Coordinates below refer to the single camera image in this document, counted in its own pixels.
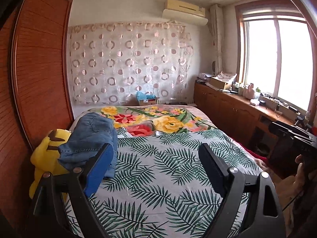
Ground light blue denim jeans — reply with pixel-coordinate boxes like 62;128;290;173
58;112;118;179

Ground blue item on box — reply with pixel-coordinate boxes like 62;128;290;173
136;91;158;106

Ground palm leaf print bedsheet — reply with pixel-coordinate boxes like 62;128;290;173
89;128;261;237

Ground pink figurine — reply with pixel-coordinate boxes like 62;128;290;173
245;83;255;100

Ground cardboard box on cabinet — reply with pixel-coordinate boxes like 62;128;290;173
209;77;232;90

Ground wooden louvered wardrobe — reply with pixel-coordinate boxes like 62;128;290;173
1;0;74;231

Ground yellow Pikachu plush toy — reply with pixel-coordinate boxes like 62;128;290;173
29;129;71;199

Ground wooden chair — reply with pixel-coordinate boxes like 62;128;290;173
269;121;296;163

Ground circle pattern sheer curtain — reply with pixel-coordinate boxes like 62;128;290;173
69;22;194;105

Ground side window drape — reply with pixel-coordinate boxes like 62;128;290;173
210;4;224;74

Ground wall air conditioner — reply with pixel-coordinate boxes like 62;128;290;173
162;0;208;26

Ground person's right hand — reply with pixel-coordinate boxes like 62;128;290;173
292;155;306;196

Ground wooden side cabinet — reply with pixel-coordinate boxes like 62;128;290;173
193;83;293;154

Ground window with wooden frame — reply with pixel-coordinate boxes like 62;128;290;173
235;0;316;112

